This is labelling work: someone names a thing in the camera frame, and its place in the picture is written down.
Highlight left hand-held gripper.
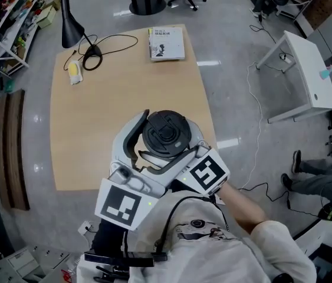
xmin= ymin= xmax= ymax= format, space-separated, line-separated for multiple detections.
xmin=94 ymin=109 xmax=167 ymax=232

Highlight white rectangular table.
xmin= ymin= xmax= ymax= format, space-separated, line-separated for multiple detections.
xmin=255 ymin=30 xmax=332 ymax=124

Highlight black body cable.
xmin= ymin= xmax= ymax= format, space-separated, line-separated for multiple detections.
xmin=155 ymin=195 xmax=231 ymax=255

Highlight white floor socket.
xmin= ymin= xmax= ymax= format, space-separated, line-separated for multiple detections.
xmin=78 ymin=221 xmax=95 ymax=236

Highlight white floor cable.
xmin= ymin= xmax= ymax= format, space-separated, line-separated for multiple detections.
xmin=238 ymin=61 xmax=264 ymax=190

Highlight white control panel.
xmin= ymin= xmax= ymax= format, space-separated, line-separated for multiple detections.
xmin=0 ymin=245 xmax=77 ymax=283

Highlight black floor cable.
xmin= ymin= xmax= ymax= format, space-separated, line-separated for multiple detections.
xmin=238 ymin=182 xmax=321 ymax=218

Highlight black desk lamp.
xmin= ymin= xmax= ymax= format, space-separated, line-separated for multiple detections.
xmin=60 ymin=0 xmax=104 ymax=71

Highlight black lamp cable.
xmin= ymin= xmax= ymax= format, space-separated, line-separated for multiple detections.
xmin=63 ymin=33 xmax=139 ymax=71

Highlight yellow white sponge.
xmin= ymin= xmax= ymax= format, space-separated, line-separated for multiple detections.
xmin=67 ymin=60 xmax=84 ymax=85

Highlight pale green box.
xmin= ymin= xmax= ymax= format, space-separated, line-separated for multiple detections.
xmin=37 ymin=4 xmax=58 ymax=29

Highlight grey book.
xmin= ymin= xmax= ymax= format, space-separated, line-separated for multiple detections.
xmin=147 ymin=26 xmax=186 ymax=62

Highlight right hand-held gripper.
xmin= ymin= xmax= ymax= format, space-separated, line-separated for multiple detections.
xmin=140 ymin=121 xmax=231 ymax=197

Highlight teal pink bottle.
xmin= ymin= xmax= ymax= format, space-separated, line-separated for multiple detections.
xmin=318 ymin=64 xmax=332 ymax=81

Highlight person's cream shirt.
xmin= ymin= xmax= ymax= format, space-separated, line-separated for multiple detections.
xmin=76 ymin=189 xmax=317 ymax=283

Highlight black bar device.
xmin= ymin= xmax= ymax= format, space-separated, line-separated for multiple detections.
xmin=83 ymin=251 xmax=168 ymax=268

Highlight person's right forearm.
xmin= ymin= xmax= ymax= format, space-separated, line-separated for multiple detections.
xmin=217 ymin=182 xmax=269 ymax=236

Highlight dark wooden bench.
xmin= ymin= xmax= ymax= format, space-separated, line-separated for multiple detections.
xmin=0 ymin=88 xmax=31 ymax=212

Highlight person's black trousers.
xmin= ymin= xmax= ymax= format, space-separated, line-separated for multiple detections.
xmin=90 ymin=218 xmax=129 ymax=256

